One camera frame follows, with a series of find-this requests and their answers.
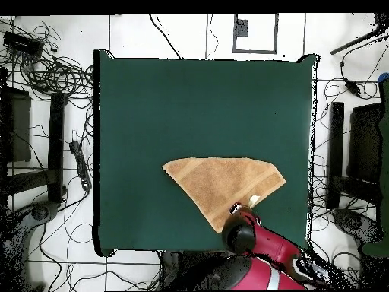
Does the grey swivel chair base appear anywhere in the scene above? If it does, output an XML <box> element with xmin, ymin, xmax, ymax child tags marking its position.
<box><xmin>0</xmin><ymin>200</ymin><xmax>62</xmax><ymax>291</ymax></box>
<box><xmin>331</xmin><ymin>208</ymin><xmax>384</xmax><ymax>247</ymax></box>

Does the black box device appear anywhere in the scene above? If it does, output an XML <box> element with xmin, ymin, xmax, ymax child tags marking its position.
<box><xmin>2</xmin><ymin>30</ymin><xmax>45</xmax><ymax>59</ymax></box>

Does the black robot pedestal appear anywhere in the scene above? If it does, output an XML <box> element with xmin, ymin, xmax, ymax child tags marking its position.
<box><xmin>159</xmin><ymin>250</ymin><xmax>195</xmax><ymax>284</ymax></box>

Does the black stand bar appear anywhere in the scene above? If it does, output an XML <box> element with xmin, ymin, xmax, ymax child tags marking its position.
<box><xmin>326</xmin><ymin>101</ymin><xmax>346</xmax><ymax>209</ymax></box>
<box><xmin>47</xmin><ymin>91</ymin><xmax>66</xmax><ymax>204</ymax></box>

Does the black flat panel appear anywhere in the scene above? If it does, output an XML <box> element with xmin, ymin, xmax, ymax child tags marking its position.
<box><xmin>0</xmin><ymin>86</ymin><xmax>32</xmax><ymax>163</ymax></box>
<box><xmin>347</xmin><ymin>102</ymin><xmax>384</xmax><ymax>185</ymax></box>

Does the black power adapter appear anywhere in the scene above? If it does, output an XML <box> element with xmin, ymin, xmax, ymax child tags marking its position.
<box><xmin>343</xmin><ymin>78</ymin><xmax>362</xmax><ymax>97</ymax></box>

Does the black tripod leg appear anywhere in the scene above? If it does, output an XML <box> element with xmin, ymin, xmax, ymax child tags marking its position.
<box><xmin>330</xmin><ymin>13</ymin><xmax>389</xmax><ymax>56</ymax></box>

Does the tan terry cloth towel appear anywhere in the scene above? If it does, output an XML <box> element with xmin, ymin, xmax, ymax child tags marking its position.
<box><xmin>161</xmin><ymin>156</ymin><xmax>287</xmax><ymax>234</ymax></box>

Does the dark grey square plate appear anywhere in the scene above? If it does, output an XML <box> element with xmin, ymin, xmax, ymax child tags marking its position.
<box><xmin>235</xmin><ymin>18</ymin><xmax>249</xmax><ymax>37</ymax></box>

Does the black cable tangle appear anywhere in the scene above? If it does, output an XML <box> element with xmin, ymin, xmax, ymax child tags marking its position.
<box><xmin>17</xmin><ymin>21</ymin><xmax>95</xmax><ymax>101</ymax></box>

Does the grey square floor frame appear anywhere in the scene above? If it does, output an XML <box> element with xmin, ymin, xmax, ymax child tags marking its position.
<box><xmin>232</xmin><ymin>13</ymin><xmax>279</xmax><ymax>55</ymax></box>

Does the dark green table cloth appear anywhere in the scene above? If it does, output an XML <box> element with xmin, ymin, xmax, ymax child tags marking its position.
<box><xmin>92</xmin><ymin>48</ymin><xmax>318</xmax><ymax>258</ymax></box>

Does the black power strip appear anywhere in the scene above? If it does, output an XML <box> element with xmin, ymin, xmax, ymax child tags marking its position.
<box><xmin>68</xmin><ymin>140</ymin><xmax>93</xmax><ymax>192</ymax></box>

